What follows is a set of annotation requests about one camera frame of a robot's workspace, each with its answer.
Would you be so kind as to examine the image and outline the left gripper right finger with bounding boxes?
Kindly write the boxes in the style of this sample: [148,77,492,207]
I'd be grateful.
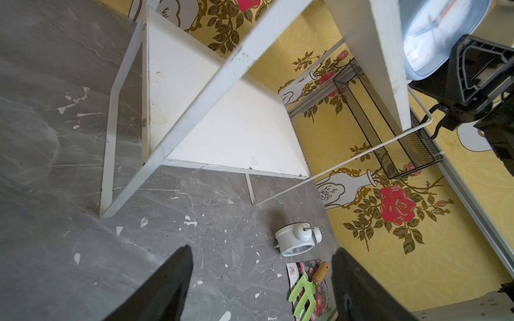
[331,247,416,320]

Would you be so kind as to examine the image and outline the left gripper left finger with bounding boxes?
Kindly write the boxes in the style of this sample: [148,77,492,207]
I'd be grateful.
[105,246,194,320]

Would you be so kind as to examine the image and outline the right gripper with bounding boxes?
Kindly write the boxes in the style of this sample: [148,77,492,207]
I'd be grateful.
[410,35,513,131]

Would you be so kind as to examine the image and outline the blue square alarm clock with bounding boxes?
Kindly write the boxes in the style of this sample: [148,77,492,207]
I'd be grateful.
[399,0,491,82]

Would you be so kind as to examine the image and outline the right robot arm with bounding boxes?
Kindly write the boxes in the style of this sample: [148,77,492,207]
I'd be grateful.
[410,35,513,173]

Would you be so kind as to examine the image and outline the white two-tier shelf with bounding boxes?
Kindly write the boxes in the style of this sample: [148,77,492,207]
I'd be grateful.
[98,0,434,219]

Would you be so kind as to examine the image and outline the green garden hand fork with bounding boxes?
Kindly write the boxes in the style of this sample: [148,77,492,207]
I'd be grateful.
[288,262,330,320]

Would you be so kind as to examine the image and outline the floral seed packet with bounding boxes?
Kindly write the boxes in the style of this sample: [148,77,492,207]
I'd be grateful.
[286,259,333,320]

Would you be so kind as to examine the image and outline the white twin-bell clock right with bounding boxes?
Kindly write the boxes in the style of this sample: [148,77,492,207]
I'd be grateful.
[274,222,325,257]

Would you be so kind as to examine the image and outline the black wire mesh basket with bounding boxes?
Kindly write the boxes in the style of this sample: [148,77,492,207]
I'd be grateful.
[333,58,443,179]

